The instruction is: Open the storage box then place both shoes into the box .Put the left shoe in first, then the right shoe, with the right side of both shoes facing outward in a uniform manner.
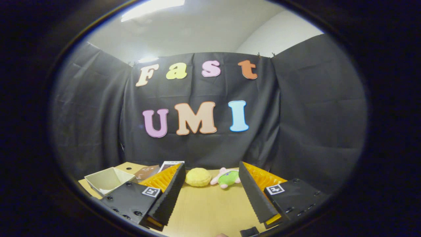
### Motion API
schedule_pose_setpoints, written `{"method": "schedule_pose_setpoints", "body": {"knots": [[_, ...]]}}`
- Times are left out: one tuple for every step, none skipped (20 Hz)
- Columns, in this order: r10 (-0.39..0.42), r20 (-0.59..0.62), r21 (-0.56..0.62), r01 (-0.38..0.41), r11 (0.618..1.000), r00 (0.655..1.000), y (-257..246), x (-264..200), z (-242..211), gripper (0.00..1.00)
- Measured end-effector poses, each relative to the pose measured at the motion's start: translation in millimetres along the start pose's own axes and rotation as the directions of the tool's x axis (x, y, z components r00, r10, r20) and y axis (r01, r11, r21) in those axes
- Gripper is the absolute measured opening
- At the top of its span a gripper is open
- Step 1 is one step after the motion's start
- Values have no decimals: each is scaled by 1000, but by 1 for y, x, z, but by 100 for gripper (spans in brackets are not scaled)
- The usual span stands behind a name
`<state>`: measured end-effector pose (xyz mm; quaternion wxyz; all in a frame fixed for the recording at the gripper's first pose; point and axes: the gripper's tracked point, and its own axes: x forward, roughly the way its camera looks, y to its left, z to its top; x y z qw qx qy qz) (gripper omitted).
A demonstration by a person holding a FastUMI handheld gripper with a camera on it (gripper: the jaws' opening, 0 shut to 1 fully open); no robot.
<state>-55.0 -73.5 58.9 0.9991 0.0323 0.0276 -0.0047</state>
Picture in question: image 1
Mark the black backdrop cloth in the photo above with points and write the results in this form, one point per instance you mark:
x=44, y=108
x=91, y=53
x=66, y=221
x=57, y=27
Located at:
x=306, y=125

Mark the green and pink plush toy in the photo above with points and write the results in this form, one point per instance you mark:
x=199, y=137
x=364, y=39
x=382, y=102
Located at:
x=227, y=178

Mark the yellow round plush toy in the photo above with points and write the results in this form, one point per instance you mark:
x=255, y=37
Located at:
x=198, y=177

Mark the grey fabric storage box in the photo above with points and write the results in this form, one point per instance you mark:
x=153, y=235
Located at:
x=108, y=177

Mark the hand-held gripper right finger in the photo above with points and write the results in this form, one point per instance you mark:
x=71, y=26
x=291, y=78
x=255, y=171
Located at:
x=252, y=194

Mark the brown book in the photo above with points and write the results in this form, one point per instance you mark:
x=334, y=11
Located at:
x=146, y=171

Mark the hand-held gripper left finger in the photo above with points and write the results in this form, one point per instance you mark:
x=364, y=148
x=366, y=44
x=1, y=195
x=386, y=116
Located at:
x=169, y=194

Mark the white framed picture card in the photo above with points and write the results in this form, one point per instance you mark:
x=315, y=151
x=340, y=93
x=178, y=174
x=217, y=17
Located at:
x=169, y=164

